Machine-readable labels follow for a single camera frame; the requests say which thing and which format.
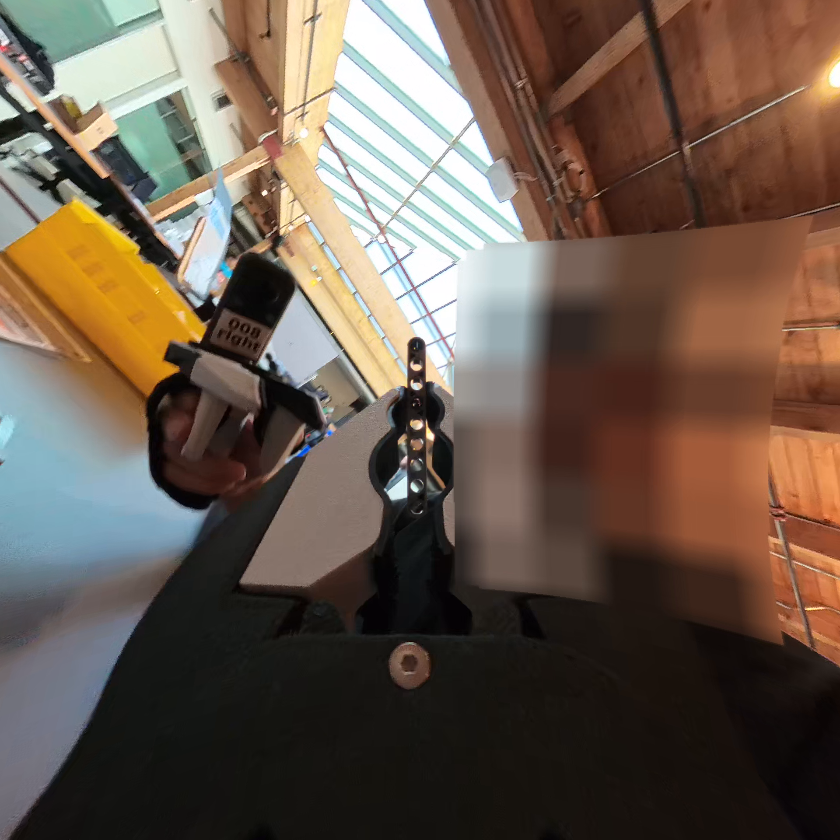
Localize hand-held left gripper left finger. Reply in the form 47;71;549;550
239;386;404;614

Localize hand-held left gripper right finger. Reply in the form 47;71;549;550
427;386;455;555

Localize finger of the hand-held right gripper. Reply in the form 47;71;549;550
258;407;308;477
180;354;265;462

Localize dark perforated toy beam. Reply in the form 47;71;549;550
406;336;433;518

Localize grey desk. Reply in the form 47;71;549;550
0;340;227;840

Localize person's right hand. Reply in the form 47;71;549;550
156;387;265;501

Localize yellow plastic bin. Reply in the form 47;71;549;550
3;199;208;399

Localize cardboard box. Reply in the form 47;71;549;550
49;95;119;153

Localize white ceiling device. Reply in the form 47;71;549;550
485;157;521;202

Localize black storage shelf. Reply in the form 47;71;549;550
0;13;181;260

